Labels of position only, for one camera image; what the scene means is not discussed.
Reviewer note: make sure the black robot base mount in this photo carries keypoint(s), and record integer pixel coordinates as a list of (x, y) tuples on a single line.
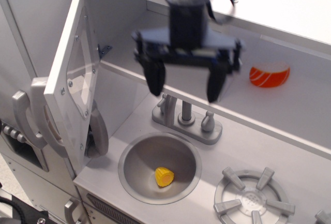
[(14, 210)]

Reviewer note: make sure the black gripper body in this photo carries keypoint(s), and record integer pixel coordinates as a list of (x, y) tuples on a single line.
[(154, 49)]

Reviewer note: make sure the yellow toy corn piece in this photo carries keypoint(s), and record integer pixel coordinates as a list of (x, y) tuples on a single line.
[(163, 176)]

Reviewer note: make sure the grey toy wall phone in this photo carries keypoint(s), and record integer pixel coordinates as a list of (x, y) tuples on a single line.
[(97, 135)]

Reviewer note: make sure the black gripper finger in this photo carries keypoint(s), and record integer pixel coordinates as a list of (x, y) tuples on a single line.
[(216, 80), (155, 75)]

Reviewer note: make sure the grey ice dispenser panel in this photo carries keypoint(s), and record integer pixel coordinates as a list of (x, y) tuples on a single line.
[(22, 147)]

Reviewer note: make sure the dark oven vent grille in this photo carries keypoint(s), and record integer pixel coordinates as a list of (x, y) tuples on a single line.
[(110, 211)]

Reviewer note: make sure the orange salmon sushi toy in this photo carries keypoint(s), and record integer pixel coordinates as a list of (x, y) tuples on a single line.
[(267, 75)]

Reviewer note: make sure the grey toy stove burner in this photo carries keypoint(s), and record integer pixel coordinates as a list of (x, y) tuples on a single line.
[(248, 196)]

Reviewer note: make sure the grey toy faucet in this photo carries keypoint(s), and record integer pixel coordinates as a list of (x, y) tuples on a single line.
[(201, 127)]

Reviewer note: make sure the white microwave door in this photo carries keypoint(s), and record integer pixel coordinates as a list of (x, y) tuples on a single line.
[(65, 99)]

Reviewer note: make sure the grey fridge door handle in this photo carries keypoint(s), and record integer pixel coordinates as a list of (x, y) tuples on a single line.
[(21, 104)]

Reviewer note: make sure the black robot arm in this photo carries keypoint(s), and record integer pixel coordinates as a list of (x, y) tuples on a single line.
[(188, 20)]

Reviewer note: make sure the round metal sink bowl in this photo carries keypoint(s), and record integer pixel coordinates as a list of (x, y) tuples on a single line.
[(139, 160)]

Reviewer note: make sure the grey lower door handle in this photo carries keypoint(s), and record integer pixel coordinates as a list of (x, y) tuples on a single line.
[(69, 209)]

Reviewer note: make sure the white toy kitchen cabinet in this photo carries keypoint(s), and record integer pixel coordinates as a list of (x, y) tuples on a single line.
[(284, 128)]

